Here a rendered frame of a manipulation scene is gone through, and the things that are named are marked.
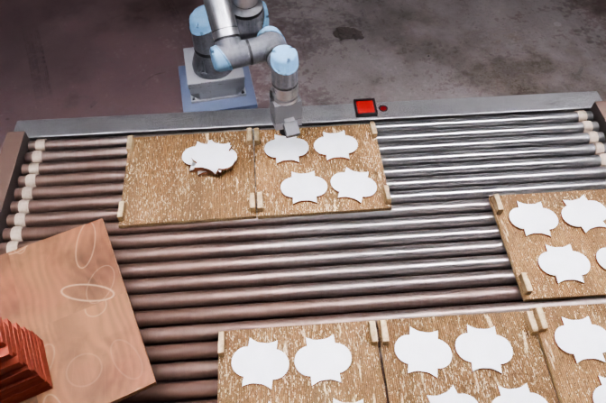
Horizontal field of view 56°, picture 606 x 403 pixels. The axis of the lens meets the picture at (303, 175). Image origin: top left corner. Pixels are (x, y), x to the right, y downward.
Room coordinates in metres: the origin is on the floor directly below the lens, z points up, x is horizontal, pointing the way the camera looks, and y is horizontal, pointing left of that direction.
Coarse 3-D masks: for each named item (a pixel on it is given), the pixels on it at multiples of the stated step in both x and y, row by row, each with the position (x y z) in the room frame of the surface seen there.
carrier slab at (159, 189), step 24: (144, 144) 1.23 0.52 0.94; (168, 144) 1.23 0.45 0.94; (192, 144) 1.23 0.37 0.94; (240, 144) 1.24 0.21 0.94; (144, 168) 1.13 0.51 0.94; (168, 168) 1.13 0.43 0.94; (240, 168) 1.14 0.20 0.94; (144, 192) 1.04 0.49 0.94; (168, 192) 1.04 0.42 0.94; (192, 192) 1.04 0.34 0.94; (216, 192) 1.04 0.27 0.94; (240, 192) 1.04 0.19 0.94; (144, 216) 0.95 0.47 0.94; (168, 216) 0.95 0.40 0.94; (192, 216) 0.95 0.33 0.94; (216, 216) 0.95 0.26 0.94; (240, 216) 0.95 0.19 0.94
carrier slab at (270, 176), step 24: (264, 144) 1.24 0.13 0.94; (312, 144) 1.24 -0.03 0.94; (360, 144) 1.24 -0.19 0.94; (264, 168) 1.14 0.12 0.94; (288, 168) 1.14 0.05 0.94; (312, 168) 1.14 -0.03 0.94; (336, 168) 1.14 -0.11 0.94; (360, 168) 1.14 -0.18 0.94; (264, 192) 1.04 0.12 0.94; (336, 192) 1.04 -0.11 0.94; (264, 216) 0.95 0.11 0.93; (288, 216) 0.96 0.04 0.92
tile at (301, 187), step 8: (296, 176) 1.10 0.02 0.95; (304, 176) 1.10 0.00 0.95; (312, 176) 1.10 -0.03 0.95; (288, 184) 1.07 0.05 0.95; (296, 184) 1.07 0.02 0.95; (304, 184) 1.07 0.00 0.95; (312, 184) 1.07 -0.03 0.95; (320, 184) 1.07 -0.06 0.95; (288, 192) 1.03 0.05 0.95; (296, 192) 1.04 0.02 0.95; (304, 192) 1.04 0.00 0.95; (312, 192) 1.04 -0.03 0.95; (320, 192) 1.04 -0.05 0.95; (296, 200) 1.00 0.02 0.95; (304, 200) 1.01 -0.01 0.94; (312, 200) 1.01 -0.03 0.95
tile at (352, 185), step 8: (336, 176) 1.10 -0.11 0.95; (344, 176) 1.10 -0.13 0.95; (352, 176) 1.10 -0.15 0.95; (360, 176) 1.10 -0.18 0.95; (336, 184) 1.07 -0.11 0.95; (344, 184) 1.07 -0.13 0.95; (352, 184) 1.07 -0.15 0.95; (360, 184) 1.07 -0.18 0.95; (368, 184) 1.07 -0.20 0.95; (344, 192) 1.04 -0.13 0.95; (352, 192) 1.04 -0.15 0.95; (360, 192) 1.04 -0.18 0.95; (368, 192) 1.04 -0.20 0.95; (360, 200) 1.01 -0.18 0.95
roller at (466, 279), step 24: (240, 288) 0.73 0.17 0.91; (264, 288) 0.73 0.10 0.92; (288, 288) 0.73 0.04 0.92; (312, 288) 0.73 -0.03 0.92; (336, 288) 0.73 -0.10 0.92; (360, 288) 0.73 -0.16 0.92; (384, 288) 0.73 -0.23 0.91; (408, 288) 0.73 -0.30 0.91; (432, 288) 0.74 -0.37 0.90; (456, 288) 0.74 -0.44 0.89
